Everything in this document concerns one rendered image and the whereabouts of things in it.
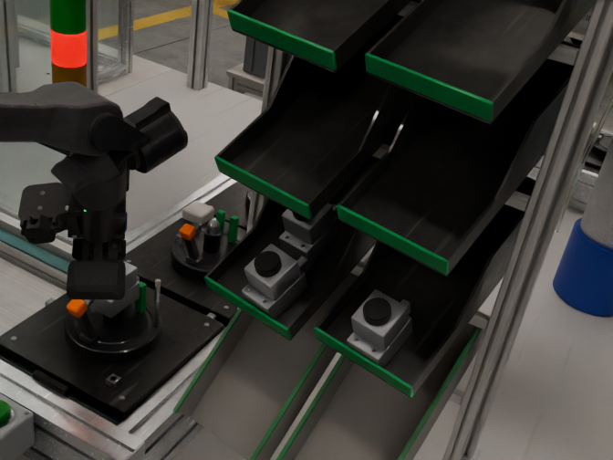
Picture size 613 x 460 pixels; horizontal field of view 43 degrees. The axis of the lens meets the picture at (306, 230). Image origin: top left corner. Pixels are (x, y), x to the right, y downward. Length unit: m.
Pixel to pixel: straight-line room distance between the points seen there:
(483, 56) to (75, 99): 0.38
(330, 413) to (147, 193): 0.91
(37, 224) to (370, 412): 0.45
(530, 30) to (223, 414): 0.60
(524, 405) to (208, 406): 0.59
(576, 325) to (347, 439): 0.76
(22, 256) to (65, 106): 0.72
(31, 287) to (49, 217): 0.53
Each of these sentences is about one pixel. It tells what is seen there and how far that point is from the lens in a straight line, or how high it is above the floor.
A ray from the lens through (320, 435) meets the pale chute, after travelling 1.01.
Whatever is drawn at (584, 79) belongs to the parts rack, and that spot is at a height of 1.53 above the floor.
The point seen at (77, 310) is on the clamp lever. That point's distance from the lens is 1.11.
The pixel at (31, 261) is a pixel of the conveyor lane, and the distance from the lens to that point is 1.44.
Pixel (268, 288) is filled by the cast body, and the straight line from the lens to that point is 0.87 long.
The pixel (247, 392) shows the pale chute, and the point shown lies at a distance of 1.04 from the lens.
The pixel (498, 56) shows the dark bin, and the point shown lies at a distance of 0.75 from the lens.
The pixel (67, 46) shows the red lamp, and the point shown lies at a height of 1.34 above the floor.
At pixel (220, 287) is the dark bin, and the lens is 0.92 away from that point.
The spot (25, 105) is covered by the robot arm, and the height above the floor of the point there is 1.45.
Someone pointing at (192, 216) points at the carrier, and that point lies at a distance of 1.48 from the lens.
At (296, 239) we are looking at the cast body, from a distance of 0.93.
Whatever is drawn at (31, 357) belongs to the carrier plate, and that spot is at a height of 0.97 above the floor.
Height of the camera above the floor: 1.76
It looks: 32 degrees down
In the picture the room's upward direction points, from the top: 9 degrees clockwise
